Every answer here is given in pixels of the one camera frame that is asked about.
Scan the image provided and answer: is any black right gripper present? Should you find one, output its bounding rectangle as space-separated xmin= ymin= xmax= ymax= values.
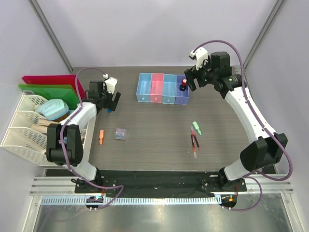
xmin=184 ymin=56 xmax=217 ymax=92

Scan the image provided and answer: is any red black stamp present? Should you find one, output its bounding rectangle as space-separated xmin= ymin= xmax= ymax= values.
xmin=179 ymin=78 xmax=187 ymax=91

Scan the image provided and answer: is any light blue drawer box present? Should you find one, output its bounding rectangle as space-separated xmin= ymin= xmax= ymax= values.
xmin=162 ymin=74 xmax=176 ymax=104

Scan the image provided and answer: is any purple drawer box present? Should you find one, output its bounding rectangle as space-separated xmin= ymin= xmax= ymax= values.
xmin=175 ymin=75 xmax=190 ymax=105

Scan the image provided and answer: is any sky blue drawer box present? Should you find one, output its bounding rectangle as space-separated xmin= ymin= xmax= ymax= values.
xmin=136 ymin=73 xmax=152 ymax=102

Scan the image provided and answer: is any pink drawer box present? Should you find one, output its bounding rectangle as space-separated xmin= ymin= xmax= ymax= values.
xmin=150 ymin=73 xmax=164 ymax=103

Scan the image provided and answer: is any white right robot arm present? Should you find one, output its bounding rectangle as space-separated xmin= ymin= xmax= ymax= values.
xmin=184 ymin=47 xmax=288 ymax=191

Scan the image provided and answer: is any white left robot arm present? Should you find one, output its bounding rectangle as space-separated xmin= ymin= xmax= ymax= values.
xmin=46 ymin=77 xmax=121 ymax=193

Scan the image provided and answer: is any orange highlighter marker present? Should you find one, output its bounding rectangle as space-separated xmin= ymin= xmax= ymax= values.
xmin=99 ymin=130 xmax=105 ymax=145

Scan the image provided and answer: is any magenta plastic folder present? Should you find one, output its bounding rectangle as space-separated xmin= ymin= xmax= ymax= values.
xmin=22 ymin=74 xmax=86 ymax=99

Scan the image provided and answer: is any green plastic folder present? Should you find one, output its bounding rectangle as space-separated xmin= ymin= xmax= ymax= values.
xmin=18 ymin=84 xmax=80 ymax=110

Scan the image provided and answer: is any light blue headphone case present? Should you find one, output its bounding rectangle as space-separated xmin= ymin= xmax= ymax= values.
xmin=35 ymin=99 xmax=69 ymax=121

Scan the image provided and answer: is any dark red pen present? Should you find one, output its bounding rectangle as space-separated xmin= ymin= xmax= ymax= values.
xmin=191 ymin=134 xmax=195 ymax=146

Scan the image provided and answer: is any beige wooden book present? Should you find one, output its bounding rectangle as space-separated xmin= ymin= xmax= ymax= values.
xmin=30 ymin=119 xmax=58 ymax=134

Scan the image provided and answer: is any clear red pen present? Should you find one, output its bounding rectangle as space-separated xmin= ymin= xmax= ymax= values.
xmin=192 ymin=145 xmax=197 ymax=159

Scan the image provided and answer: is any white mesh file organizer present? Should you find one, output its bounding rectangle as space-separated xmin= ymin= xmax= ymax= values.
xmin=0 ymin=90 xmax=96 ymax=167

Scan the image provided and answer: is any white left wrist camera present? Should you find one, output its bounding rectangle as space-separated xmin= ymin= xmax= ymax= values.
xmin=103 ymin=74 xmax=118 ymax=94

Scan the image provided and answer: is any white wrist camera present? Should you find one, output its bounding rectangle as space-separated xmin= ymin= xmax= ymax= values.
xmin=189 ymin=47 xmax=208 ymax=71
xmin=103 ymin=74 xmax=118 ymax=94

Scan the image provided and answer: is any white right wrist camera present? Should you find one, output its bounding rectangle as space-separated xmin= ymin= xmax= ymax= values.
xmin=189 ymin=47 xmax=208 ymax=71

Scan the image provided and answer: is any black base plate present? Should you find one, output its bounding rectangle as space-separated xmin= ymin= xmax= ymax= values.
xmin=46 ymin=169 xmax=247 ymax=198

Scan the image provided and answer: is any slotted cable duct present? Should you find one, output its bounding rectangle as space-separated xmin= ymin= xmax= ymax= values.
xmin=41 ymin=195 xmax=222 ymax=206

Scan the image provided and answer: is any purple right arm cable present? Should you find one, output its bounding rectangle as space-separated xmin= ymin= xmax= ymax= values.
xmin=195 ymin=40 xmax=294 ymax=211

